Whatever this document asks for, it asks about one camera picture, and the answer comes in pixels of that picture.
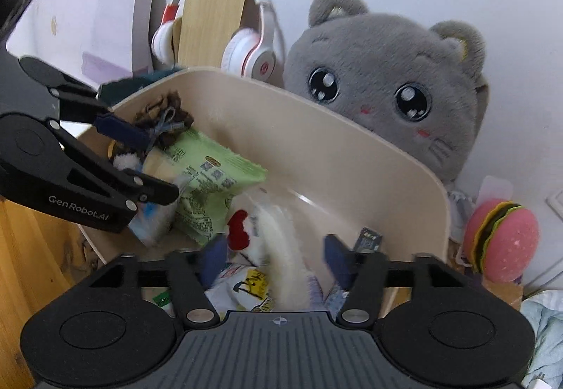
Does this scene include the beige plastic storage bin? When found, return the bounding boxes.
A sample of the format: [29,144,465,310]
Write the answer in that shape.
[77,67,454,320]

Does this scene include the wooden headphone stand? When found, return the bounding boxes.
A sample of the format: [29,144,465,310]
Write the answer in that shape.
[176,0,248,70]

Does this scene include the dark green tissue packet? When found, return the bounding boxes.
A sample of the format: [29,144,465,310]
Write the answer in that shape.
[97,66,183,107]

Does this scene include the white scrunchie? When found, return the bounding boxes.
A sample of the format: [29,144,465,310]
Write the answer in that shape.
[110,151,142,173]

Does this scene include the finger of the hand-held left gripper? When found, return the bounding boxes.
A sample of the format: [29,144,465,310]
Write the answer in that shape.
[39,121,180,234]
[18,57,149,151]

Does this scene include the white plush with red heart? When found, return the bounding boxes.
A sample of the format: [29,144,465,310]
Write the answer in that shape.
[228,191,318,311]

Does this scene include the white red headphones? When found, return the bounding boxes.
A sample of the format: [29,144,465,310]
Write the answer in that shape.
[152,0,279,79]

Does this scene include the white wall socket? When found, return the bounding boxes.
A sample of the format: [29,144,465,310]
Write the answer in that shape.
[545,190,563,219]

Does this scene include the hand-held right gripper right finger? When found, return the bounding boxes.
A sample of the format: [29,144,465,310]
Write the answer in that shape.
[324,234,478,326]

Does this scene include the clear white packet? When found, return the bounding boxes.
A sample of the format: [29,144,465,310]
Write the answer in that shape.
[129,152,177,247]

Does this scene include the lilac white cabinet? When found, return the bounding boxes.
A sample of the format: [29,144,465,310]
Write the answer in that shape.
[5,0,166,96]

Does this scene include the wooden desk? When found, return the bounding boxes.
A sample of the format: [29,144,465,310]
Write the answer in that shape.
[0,194,525,389]

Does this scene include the white green snack packet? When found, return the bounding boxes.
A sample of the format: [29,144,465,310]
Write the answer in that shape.
[204,263,276,313]

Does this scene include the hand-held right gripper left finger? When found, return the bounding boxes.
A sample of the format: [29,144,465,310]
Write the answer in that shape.
[79,234,228,326]

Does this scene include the pink hamburger plush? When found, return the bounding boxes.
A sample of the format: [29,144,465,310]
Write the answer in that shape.
[464,198,540,284]

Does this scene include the grey cat plush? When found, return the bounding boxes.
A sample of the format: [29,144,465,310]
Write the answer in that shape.
[284,0,490,197]

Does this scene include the brown bow hair clip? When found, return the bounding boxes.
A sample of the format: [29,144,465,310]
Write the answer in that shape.
[132,91,195,151]

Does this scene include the light blue checked bedding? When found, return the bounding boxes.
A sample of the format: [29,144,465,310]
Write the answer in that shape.
[521,287,563,389]

